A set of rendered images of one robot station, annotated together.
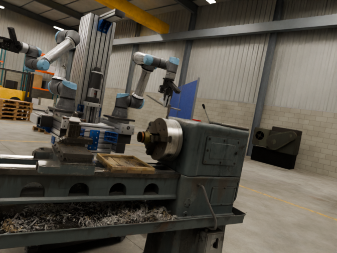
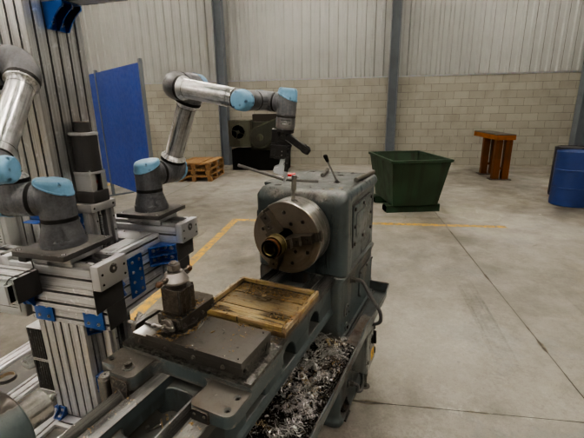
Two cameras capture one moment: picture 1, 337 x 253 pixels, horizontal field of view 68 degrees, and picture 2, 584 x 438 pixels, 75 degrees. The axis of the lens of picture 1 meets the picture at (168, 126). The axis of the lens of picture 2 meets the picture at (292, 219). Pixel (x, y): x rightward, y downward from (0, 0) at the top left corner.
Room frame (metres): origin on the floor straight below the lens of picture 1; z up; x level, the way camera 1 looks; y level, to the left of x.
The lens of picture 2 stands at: (0.55, 0.88, 1.60)
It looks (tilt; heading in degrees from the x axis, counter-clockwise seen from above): 16 degrees down; 327
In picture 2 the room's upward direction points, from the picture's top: 1 degrees counter-clockwise
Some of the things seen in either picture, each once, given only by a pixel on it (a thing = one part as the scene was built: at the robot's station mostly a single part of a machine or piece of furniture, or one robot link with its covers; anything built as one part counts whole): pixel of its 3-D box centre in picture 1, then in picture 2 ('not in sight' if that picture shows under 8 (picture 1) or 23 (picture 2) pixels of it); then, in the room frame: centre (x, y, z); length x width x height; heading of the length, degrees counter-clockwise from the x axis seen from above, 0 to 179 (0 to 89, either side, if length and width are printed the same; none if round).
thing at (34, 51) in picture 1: (32, 50); not in sight; (1.89, 1.10, 1.56); 0.11 x 0.08 x 0.09; 151
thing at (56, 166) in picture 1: (62, 158); (191, 361); (1.52, 0.61, 0.90); 0.47 x 0.30 x 0.06; 31
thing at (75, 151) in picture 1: (71, 149); (196, 336); (1.56, 0.57, 0.95); 0.43 x 0.17 x 0.05; 31
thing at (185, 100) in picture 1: (176, 117); (104, 136); (8.74, -0.23, 1.18); 4.12 x 0.80 x 2.35; 10
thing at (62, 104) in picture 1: (66, 103); (62, 229); (2.06, 0.86, 1.21); 0.15 x 0.15 x 0.10
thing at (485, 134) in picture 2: not in sight; (491, 153); (5.61, -8.18, 0.50); 1.61 x 0.44 x 1.00; 138
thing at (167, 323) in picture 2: (75, 141); (185, 314); (1.62, 0.58, 0.99); 0.20 x 0.10 x 0.05; 121
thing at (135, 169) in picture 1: (124, 162); (261, 302); (1.73, 0.26, 0.89); 0.36 x 0.30 x 0.04; 31
